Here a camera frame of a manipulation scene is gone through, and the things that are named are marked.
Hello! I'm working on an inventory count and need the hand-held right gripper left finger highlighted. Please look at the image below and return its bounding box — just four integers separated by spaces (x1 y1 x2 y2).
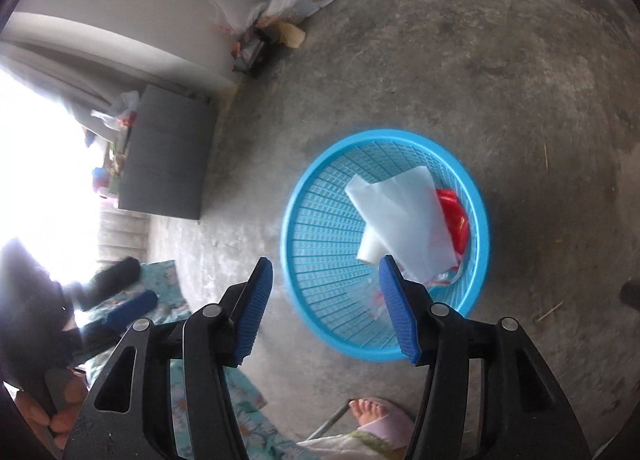
62 256 275 460

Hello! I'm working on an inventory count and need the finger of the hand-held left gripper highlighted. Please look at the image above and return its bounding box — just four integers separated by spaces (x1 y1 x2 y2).
75 256 142 313
102 290 160 336

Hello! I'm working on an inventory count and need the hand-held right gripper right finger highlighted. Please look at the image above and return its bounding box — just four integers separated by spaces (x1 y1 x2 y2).
378 254 593 460

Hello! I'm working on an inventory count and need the clear red-printed plastic bag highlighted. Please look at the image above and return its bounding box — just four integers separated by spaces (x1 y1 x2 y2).
360 260 463 321

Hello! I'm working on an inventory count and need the blue plastic basket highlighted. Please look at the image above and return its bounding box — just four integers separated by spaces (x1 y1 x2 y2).
280 129 490 362

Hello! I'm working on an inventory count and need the white translucent plastic bag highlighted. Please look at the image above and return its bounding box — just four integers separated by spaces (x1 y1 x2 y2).
345 166 463 286

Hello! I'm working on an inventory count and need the red plastic bag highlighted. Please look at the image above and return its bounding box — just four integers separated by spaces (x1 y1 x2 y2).
434 188 472 256

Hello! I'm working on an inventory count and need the person's left hand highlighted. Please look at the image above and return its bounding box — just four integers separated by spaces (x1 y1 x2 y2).
14 371 92 450

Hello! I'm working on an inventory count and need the floral teal blanket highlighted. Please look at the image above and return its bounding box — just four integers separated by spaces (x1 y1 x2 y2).
75 260 311 460

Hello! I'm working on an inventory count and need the person's bare foot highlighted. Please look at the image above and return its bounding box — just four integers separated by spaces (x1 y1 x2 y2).
349 399 388 433

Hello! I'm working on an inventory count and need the pile of small boxes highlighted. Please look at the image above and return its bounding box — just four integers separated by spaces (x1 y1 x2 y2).
90 130 131 201

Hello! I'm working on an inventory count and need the pink slipper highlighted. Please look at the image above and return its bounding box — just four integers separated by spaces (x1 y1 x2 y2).
357 396 416 450

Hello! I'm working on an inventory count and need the grey cabinet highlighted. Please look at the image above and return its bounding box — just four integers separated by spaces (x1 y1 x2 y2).
117 84 218 222

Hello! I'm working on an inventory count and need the grey metal rod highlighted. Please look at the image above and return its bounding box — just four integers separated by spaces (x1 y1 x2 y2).
305 405 348 441

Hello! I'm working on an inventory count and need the grey curtain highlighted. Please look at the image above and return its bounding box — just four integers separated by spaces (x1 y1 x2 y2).
0 37 223 108

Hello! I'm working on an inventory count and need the black red packet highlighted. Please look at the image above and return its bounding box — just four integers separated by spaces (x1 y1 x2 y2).
232 27 278 76

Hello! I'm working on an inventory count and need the brown cardboard piece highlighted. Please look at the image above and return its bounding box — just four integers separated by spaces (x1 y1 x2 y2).
277 22 307 48

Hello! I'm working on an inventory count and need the white red-printed plastic bag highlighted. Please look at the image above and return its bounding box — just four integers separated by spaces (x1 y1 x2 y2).
210 0 273 38

